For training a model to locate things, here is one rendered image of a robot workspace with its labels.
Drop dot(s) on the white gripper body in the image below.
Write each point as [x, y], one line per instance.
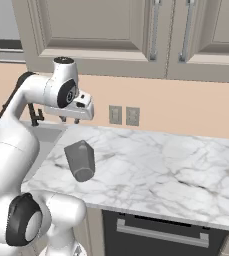
[73, 110]

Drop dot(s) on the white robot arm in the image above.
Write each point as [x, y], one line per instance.
[9, 160]

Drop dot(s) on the black sink faucet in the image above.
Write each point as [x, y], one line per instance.
[35, 115]

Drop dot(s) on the grey sink basin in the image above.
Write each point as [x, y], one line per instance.
[44, 143]

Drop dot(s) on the grey jug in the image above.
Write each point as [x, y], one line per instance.
[80, 160]

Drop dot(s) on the grey framed window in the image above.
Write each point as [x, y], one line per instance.
[2, 26]

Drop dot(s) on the beige base cupboard panel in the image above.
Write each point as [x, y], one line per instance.
[92, 231]

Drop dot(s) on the grey wall socket plate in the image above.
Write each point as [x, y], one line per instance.
[115, 115]
[132, 116]

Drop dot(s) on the beige wall cupboard door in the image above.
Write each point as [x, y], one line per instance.
[96, 33]
[207, 36]

